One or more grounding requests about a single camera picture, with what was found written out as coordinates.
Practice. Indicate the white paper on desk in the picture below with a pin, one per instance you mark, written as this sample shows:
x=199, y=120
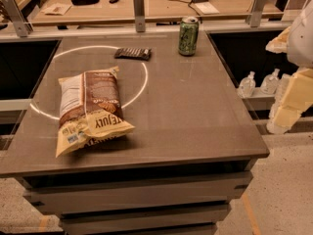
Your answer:
x=207, y=8

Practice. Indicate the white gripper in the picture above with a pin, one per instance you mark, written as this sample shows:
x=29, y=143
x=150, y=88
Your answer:
x=301, y=38

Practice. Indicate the left metal bracket post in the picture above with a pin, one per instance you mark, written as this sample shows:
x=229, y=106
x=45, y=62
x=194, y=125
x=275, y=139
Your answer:
x=11, y=12

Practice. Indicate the grey drawer cabinet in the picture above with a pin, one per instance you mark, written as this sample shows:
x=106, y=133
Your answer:
x=186, y=199

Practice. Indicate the tan paper packet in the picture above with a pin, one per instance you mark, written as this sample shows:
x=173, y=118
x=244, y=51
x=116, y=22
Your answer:
x=57, y=9

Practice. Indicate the black object on desk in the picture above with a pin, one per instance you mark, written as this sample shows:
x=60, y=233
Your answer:
x=84, y=2

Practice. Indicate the green soda can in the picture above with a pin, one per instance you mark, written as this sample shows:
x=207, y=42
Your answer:
x=188, y=36

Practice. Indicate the middle metal bracket post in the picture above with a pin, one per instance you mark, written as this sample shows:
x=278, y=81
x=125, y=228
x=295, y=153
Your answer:
x=139, y=15

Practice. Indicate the clear plastic bottle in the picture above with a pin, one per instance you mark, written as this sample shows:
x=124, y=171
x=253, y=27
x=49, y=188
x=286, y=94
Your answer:
x=270, y=82
x=246, y=86

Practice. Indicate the right metal bracket post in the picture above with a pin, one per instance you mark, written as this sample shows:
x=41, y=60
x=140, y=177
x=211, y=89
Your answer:
x=255, y=13

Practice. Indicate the metal bracket post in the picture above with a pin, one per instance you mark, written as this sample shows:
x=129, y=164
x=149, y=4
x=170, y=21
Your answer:
x=139, y=15
x=11, y=12
x=255, y=13

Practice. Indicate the dark rxbar chocolate bar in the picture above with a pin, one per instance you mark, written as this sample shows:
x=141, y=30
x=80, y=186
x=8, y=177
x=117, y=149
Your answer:
x=133, y=53

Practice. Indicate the brown chip bag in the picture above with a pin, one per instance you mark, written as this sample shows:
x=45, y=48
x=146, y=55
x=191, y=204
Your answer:
x=90, y=110

